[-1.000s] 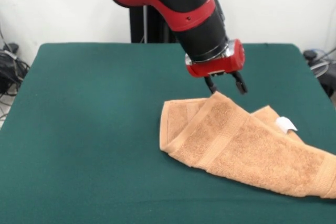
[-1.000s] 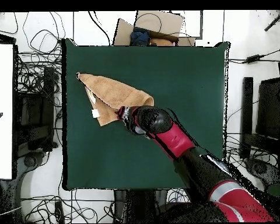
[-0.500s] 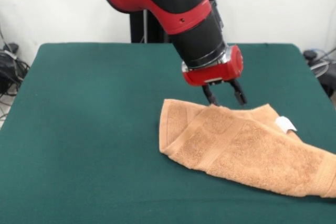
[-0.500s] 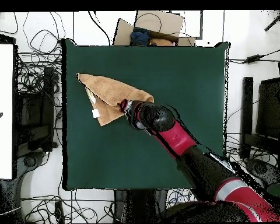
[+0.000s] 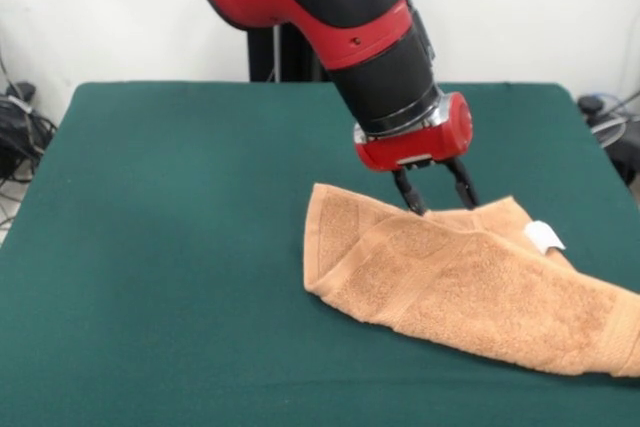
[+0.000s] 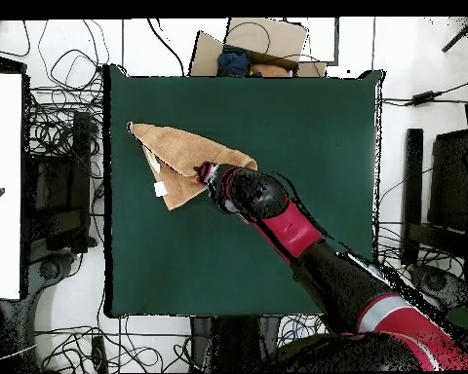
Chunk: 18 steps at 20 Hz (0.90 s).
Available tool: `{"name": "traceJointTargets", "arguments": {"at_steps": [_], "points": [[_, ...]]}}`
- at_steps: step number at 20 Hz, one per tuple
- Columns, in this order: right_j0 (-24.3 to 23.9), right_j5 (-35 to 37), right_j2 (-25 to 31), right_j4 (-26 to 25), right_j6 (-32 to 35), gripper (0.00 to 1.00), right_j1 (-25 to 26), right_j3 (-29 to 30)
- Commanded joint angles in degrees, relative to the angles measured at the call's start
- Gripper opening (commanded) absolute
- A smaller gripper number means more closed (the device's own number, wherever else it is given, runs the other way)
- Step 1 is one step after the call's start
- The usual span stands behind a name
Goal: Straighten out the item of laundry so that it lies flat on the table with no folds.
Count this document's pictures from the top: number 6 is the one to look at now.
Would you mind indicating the dark blue cloth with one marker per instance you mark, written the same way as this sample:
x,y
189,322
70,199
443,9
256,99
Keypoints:
x,y
234,62

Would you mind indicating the white board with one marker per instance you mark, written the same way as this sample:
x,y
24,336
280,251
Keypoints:
x,y
2,187

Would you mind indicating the dark green table cloth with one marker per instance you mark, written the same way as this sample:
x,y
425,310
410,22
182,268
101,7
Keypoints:
x,y
257,109

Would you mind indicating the black power adapter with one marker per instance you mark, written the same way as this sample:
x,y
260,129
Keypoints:
x,y
423,98

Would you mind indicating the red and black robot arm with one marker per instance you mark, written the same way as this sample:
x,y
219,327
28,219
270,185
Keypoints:
x,y
292,230

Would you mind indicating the black equipment rack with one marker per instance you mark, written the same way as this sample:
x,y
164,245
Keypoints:
x,y
58,194

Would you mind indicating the brown cardboard box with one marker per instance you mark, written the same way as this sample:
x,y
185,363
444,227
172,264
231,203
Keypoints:
x,y
269,37

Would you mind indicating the orange cloth in box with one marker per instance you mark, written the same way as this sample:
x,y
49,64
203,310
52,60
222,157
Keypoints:
x,y
269,70

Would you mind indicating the orange terry towel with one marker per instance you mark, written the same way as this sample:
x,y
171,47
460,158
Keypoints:
x,y
179,152

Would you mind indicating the black upright stand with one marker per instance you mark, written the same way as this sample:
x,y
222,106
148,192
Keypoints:
x,y
222,339

